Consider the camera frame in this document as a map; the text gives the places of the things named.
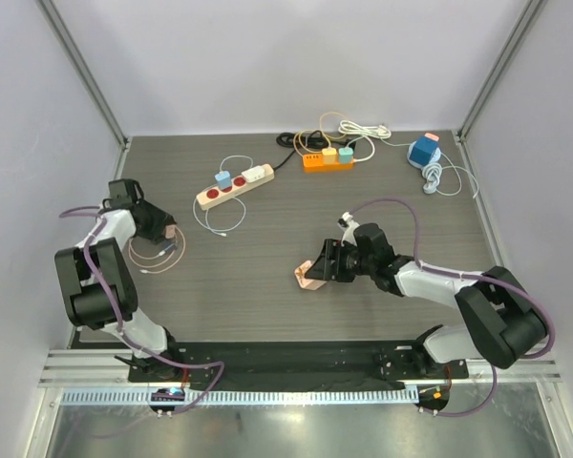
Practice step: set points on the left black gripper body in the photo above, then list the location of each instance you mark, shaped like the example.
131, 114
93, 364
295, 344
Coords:
150, 220

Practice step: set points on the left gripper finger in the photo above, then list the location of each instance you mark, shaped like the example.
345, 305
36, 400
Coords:
154, 236
161, 219

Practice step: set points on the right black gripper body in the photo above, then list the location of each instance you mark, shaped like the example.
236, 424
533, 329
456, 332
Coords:
337, 260

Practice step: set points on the pink charger plug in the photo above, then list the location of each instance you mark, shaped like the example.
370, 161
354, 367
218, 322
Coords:
170, 231

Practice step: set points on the pink cube socket adapter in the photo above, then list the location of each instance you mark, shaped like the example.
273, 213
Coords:
303, 281

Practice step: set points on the beige red power strip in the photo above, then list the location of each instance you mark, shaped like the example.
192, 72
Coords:
213, 196

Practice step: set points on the white charger plug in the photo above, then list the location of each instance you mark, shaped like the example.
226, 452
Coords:
254, 174

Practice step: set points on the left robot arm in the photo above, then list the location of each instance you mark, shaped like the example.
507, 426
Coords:
97, 287

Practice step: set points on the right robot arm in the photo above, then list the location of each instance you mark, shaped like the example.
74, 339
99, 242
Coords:
500, 323

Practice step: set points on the light blue charger plug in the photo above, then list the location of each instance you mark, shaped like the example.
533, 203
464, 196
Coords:
223, 179

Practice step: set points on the teal charger plug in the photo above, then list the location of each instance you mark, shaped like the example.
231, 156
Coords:
345, 155

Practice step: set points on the yellow charger plug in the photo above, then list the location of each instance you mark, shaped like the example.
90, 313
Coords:
329, 155

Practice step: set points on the blue cube socket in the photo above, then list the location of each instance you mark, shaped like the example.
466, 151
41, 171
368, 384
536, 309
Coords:
423, 152

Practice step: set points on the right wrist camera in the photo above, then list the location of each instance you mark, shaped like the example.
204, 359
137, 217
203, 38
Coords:
348, 225

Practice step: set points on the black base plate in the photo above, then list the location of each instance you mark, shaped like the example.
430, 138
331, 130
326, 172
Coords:
202, 371

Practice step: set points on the white slotted cable duct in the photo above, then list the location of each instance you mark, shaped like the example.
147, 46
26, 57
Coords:
277, 396

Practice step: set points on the left aluminium frame post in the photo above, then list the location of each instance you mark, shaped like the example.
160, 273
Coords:
74, 54

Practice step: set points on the aluminium frame post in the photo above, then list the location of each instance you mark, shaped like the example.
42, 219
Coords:
74, 54
516, 37

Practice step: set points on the right aluminium frame post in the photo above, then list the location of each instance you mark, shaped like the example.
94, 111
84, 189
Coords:
516, 37

